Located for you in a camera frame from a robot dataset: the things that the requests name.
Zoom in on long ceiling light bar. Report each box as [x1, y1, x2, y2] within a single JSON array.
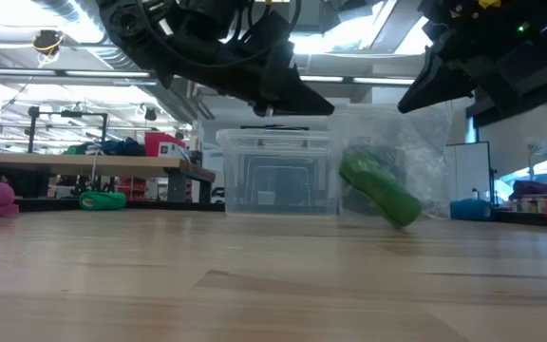
[[0, 67, 417, 86]]

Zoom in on purple cloth bundle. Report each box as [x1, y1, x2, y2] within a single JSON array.
[[510, 179, 547, 200]]

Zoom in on teal bandage roll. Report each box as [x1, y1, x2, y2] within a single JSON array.
[[78, 190, 127, 212]]

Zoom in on wooden workbench grey metal frame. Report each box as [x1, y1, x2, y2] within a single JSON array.
[[0, 151, 217, 204]]

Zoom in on black pipe rig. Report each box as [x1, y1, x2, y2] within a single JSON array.
[[26, 105, 111, 154]]

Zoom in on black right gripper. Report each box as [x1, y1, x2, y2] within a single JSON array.
[[396, 0, 547, 115]]

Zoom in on clear plastic zip bag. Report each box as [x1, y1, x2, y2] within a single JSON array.
[[329, 103, 454, 225]]

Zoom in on red parts drawers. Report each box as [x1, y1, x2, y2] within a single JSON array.
[[117, 176, 149, 200]]

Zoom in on white cardboard box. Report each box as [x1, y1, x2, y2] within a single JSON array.
[[158, 142, 193, 162]]

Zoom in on silver ventilation duct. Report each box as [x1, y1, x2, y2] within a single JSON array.
[[30, 0, 198, 124]]

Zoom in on red storage bin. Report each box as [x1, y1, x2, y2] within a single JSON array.
[[143, 131, 187, 158]]

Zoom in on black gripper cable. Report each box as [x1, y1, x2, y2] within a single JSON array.
[[135, 0, 303, 70]]

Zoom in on clear plastic storage bin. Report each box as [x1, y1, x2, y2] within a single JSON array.
[[215, 127, 347, 219]]

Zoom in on hanging yellow cable reel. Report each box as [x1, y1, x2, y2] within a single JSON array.
[[32, 28, 65, 67]]

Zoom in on blue cloth bundle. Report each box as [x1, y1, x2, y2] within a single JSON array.
[[66, 137, 146, 157]]

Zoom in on black aluminium table frame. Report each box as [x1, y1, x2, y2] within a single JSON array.
[[14, 197, 547, 227]]

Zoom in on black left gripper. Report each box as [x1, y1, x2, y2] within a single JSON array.
[[96, 0, 336, 118]]

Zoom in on green elastic bandage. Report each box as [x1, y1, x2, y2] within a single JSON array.
[[338, 150, 424, 229]]

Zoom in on white board black frame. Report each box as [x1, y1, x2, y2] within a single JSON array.
[[443, 141, 498, 204]]

